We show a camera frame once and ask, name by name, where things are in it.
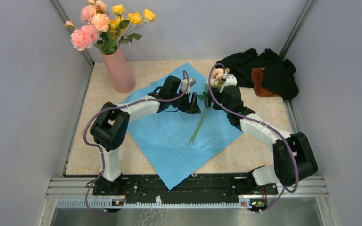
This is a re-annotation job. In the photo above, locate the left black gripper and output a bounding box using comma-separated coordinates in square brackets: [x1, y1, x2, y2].
[170, 88, 201, 114]

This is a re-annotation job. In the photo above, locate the mixed flower bouquet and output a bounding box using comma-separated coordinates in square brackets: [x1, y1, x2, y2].
[188, 68, 230, 146]

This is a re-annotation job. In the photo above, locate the blue wrapping paper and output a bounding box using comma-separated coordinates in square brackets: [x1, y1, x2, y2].
[118, 62, 244, 191]

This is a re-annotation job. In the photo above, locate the yellow rose stem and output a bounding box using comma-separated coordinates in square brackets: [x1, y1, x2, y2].
[109, 4, 156, 48]

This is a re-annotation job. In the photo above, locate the pink double rose stem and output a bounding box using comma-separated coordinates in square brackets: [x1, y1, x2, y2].
[80, 0, 118, 55]

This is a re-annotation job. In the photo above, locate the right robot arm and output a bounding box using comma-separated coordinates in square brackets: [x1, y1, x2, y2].
[204, 85, 318, 194]

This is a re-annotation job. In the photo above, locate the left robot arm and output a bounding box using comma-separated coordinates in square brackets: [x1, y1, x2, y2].
[86, 71, 201, 195]

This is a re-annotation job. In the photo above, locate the pink ceramic vase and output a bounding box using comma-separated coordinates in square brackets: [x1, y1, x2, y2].
[102, 49, 136, 93]

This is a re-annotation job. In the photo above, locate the pink rose in vase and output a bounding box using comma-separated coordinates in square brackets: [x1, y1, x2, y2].
[64, 20, 99, 51]

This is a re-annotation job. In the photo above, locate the brown cloth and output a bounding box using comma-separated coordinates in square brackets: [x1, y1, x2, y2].
[251, 67, 278, 97]

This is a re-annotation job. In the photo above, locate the black cloth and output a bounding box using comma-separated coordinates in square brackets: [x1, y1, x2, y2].
[219, 48, 299, 99]

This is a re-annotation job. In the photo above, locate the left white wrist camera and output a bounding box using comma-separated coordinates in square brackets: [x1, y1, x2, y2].
[181, 77, 196, 94]

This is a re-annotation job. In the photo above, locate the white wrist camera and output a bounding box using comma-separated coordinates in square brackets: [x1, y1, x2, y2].
[181, 77, 196, 94]
[220, 73, 237, 93]

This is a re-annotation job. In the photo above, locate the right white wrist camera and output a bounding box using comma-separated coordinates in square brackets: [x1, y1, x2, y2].
[220, 73, 237, 93]

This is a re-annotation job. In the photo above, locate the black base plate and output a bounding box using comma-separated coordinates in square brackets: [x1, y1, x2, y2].
[92, 172, 278, 204]

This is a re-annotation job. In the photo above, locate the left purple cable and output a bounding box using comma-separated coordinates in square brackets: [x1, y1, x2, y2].
[83, 70, 190, 216]

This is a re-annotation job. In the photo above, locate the purple cable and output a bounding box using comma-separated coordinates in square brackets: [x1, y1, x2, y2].
[207, 62, 300, 214]
[83, 70, 190, 216]

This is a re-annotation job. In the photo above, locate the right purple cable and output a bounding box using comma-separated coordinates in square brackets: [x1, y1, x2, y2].
[207, 62, 300, 214]

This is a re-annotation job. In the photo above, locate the aluminium frame rail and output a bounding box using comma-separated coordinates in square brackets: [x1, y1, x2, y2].
[38, 175, 340, 226]

